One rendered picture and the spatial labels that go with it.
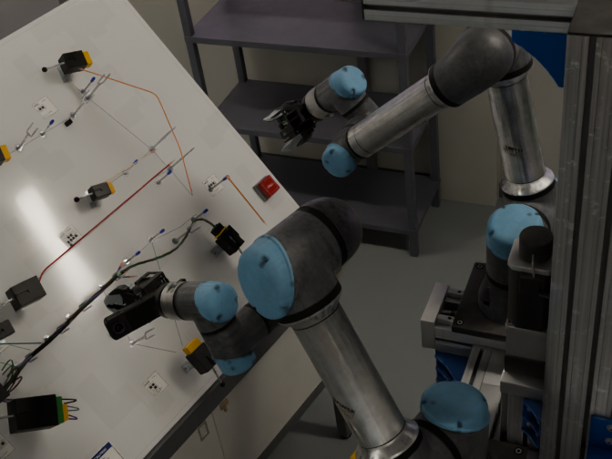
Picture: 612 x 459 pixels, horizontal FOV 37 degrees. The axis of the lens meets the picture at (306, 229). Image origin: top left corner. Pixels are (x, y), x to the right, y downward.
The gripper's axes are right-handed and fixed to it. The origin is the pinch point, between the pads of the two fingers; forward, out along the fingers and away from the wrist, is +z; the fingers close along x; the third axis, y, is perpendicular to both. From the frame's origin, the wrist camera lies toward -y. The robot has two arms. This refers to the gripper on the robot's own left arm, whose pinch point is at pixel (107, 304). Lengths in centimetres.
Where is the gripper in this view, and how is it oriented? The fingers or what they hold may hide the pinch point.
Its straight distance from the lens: 196.2
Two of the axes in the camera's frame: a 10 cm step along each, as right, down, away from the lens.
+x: -3.9, -8.5, -3.6
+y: 5.7, -5.3, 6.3
